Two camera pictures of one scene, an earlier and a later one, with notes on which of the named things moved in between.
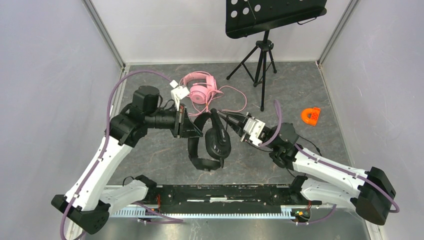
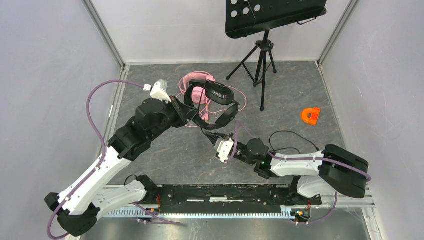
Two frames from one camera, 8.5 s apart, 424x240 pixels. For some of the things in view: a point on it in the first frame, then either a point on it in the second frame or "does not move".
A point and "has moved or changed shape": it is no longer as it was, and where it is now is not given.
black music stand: x=245 y=17 does not move
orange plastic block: x=314 y=112 does not move
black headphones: x=218 y=141 has moved or changed shape
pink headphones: x=200 y=93 does not move
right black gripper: x=238 y=128 → x=213 y=137
